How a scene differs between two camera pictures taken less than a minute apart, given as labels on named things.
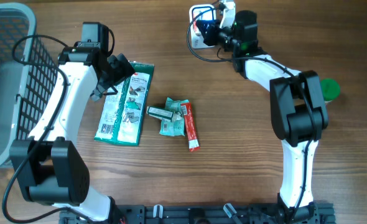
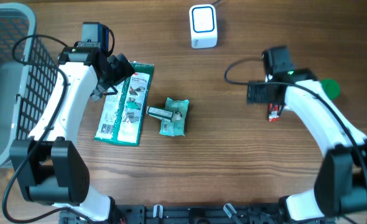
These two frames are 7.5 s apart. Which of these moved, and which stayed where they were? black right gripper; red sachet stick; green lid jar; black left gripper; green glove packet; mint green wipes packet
Moved: red sachet stick; black right gripper
Stayed: green glove packet; mint green wipes packet; black left gripper; green lid jar
